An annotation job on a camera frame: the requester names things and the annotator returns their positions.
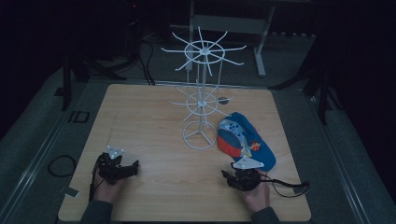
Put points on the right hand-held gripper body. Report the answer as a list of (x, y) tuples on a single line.
[(247, 177)]

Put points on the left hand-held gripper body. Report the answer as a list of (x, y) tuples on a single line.
[(109, 166)]

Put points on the blue and orange cap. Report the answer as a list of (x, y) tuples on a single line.
[(246, 130)]

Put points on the black stand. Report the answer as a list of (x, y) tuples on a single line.
[(323, 93), (66, 84)]

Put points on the person's right hand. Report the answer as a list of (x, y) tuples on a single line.
[(258, 197)]

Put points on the person's left hand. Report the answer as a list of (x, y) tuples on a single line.
[(107, 191)]

